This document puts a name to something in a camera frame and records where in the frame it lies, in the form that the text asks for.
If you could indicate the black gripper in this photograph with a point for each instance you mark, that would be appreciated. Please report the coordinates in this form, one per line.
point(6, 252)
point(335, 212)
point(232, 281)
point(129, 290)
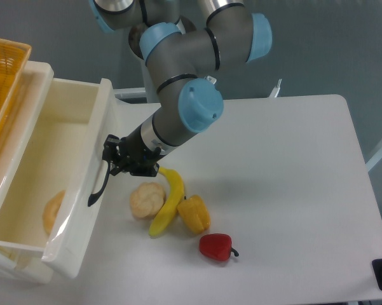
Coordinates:
point(135, 157)

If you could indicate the white top drawer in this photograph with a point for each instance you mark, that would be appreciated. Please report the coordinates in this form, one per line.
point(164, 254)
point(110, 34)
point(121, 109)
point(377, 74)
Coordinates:
point(64, 152)

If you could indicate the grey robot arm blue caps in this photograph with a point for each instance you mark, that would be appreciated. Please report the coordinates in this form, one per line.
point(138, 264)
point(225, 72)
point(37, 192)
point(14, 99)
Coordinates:
point(242, 37)

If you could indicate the white drawer cabinet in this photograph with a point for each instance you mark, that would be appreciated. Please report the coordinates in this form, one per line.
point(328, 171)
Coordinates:
point(33, 87)

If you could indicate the round beige bread roll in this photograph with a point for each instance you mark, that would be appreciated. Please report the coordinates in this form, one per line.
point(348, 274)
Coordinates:
point(147, 200)

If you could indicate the yellow banana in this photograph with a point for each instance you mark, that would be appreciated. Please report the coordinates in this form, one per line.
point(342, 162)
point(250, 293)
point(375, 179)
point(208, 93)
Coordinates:
point(169, 209)

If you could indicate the yellow bell pepper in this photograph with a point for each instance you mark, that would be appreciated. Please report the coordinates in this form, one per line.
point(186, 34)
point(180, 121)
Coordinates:
point(194, 213)

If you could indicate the beige donut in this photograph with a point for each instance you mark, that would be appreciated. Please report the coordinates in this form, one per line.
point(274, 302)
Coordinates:
point(51, 210)

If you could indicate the red bell pepper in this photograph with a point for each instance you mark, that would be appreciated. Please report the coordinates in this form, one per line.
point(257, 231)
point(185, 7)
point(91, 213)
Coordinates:
point(217, 246)

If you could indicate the orange woven basket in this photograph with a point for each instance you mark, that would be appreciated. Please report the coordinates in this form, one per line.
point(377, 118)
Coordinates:
point(13, 58)

